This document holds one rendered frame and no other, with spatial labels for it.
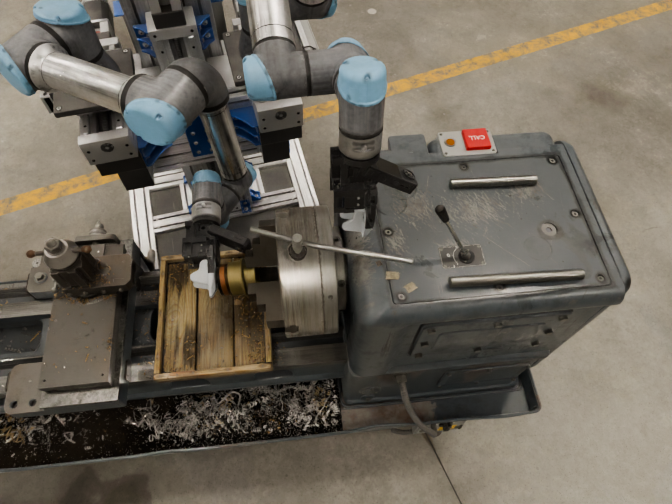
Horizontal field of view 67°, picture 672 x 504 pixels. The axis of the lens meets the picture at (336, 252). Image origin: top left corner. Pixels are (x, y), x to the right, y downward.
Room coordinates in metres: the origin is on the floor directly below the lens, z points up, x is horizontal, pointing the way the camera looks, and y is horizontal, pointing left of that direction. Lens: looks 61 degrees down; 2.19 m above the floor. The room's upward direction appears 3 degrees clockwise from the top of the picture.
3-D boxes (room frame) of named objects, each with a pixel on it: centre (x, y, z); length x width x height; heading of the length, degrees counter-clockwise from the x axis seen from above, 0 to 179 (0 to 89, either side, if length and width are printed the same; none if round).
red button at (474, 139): (0.86, -0.33, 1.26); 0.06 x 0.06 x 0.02; 9
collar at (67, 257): (0.56, 0.65, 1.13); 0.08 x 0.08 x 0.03
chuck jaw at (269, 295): (0.47, 0.14, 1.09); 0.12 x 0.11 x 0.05; 9
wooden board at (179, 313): (0.53, 0.33, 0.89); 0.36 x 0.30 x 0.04; 9
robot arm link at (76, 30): (1.10, 0.72, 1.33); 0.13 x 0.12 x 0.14; 155
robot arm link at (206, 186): (0.80, 0.36, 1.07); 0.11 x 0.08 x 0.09; 9
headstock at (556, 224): (0.65, -0.31, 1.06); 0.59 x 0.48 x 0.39; 99
